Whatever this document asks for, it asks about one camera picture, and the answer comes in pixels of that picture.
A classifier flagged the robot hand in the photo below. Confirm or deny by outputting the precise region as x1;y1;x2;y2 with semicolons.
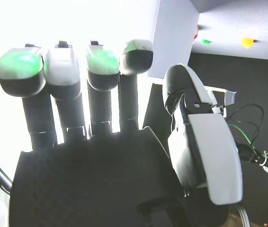
0;39;243;227

